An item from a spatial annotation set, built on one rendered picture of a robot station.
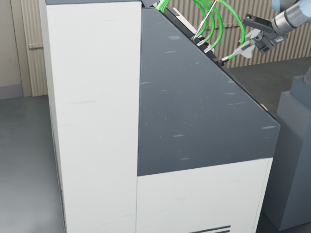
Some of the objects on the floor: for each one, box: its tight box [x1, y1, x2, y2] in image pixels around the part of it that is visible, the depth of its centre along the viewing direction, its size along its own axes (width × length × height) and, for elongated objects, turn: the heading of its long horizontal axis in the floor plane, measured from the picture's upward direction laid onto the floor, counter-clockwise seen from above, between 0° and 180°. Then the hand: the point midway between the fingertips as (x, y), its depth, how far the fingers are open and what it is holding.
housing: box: [39, 0, 142, 233], centre depth 220 cm, size 140×28×150 cm, turn 11°
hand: (236, 47), depth 171 cm, fingers open, 6 cm apart
